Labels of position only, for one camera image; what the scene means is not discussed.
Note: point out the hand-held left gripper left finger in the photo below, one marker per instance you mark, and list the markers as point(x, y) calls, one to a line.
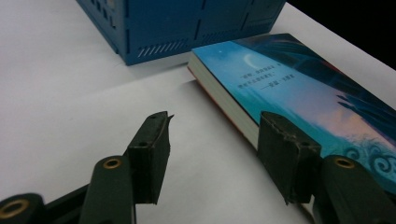
point(149, 161)

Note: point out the blue book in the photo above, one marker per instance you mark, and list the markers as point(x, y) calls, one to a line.
point(295, 93)

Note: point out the blue plastic file rack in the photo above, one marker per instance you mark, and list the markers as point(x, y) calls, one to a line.
point(174, 25)

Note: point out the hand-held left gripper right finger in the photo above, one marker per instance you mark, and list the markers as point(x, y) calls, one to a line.
point(286, 158)

